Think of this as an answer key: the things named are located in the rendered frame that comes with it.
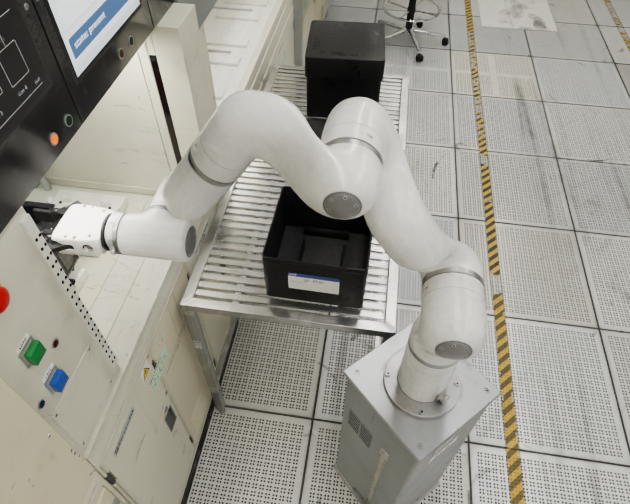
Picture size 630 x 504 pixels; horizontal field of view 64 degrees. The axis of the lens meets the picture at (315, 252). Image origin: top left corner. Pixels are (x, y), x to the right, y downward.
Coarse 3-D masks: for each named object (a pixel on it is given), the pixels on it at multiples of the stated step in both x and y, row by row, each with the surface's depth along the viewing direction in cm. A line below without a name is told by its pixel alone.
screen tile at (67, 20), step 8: (64, 0) 78; (72, 0) 80; (80, 0) 82; (88, 0) 84; (56, 8) 77; (64, 8) 78; (72, 8) 80; (80, 8) 83; (88, 8) 85; (64, 16) 79; (72, 16) 81; (80, 16) 83; (64, 24) 79; (72, 24) 81
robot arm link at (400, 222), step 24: (336, 120) 74; (360, 120) 72; (384, 120) 76; (384, 144) 74; (384, 168) 79; (408, 168) 80; (384, 192) 80; (408, 192) 79; (384, 216) 80; (408, 216) 79; (432, 216) 85; (384, 240) 82; (408, 240) 81; (432, 240) 83; (456, 240) 93; (408, 264) 85; (432, 264) 86; (456, 264) 95; (480, 264) 98
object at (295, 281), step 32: (288, 192) 148; (288, 224) 158; (320, 224) 156; (352, 224) 154; (288, 256) 150; (320, 256) 151; (352, 256) 151; (288, 288) 138; (320, 288) 135; (352, 288) 133
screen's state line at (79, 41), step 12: (108, 0) 90; (120, 0) 94; (96, 12) 87; (108, 12) 91; (84, 24) 84; (96, 24) 88; (72, 36) 81; (84, 36) 85; (72, 48) 82; (84, 48) 85
